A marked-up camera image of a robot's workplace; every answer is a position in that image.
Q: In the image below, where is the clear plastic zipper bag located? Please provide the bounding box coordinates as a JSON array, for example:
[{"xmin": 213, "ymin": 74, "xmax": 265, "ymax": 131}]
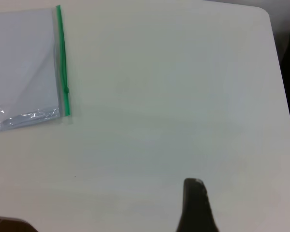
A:
[{"xmin": 0, "ymin": 4, "xmax": 72, "ymax": 134}]

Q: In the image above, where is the white paper stack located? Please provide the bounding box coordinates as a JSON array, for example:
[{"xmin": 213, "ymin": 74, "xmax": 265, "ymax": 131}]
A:
[{"xmin": 0, "ymin": 8, "xmax": 60, "ymax": 110}]

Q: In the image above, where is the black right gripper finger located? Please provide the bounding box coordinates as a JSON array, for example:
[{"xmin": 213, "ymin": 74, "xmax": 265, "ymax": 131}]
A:
[{"xmin": 175, "ymin": 178, "xmax": 219, "ymax": 232}]

